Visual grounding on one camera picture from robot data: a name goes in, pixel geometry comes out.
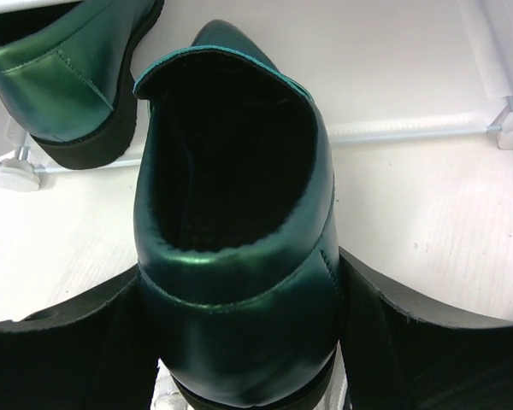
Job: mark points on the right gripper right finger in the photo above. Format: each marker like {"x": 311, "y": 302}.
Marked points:
{"x": 405, "y": 350}

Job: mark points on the green loafer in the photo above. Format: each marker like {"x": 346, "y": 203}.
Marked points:
{"x": 234, "y": 227}
{"x": 65, "y": 76}

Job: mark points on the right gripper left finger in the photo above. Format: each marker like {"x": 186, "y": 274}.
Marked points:
{"x": 93, "y": 351}

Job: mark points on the white plastic shoe cabinet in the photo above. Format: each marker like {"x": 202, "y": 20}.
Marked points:
{"x": 378, "y": 70}

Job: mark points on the white sneaker right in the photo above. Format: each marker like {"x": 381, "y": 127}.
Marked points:
{"x": 166, "y": 395}

